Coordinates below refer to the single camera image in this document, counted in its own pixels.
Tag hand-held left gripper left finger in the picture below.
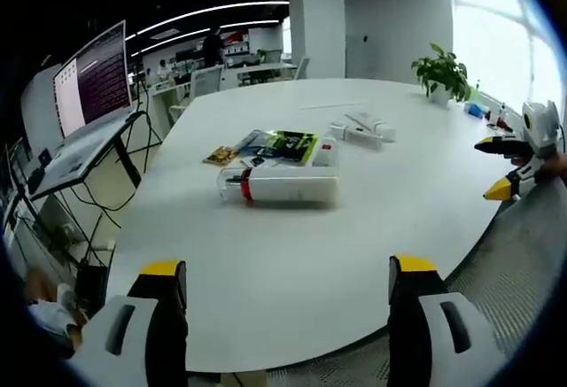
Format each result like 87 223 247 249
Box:
70 259 190 387

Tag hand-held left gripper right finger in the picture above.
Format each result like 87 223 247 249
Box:
388 253 515 387

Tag white skincare tube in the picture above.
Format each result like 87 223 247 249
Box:
329 121 384 151

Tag white skincare box red label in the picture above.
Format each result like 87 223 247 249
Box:
311 136 342 168

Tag green black skincare packet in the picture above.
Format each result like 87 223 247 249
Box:
264 129 321 167

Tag person's right hand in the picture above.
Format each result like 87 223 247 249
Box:
538 152 567 182

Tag small items on windowsill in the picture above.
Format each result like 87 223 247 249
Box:
485 102 516 135

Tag black computer case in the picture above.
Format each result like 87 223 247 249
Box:
75 264 110 309

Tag person's white shoe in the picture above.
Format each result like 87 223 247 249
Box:
28 283 88 342

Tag green potted plant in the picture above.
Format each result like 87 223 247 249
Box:
410 42 474 107

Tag white strip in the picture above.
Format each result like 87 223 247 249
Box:
300 100 369 111

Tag grey standing desk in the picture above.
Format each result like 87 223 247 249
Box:
28 111 148 205

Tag brown patterned packet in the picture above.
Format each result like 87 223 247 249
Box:
203 144 238 167

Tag white office chair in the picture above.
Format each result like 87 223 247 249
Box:
169 65 225 118
293 55 312 81

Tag blue grey packet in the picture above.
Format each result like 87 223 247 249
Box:
234 128 268 156

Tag black cable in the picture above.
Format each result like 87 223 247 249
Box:
52 174 125 268

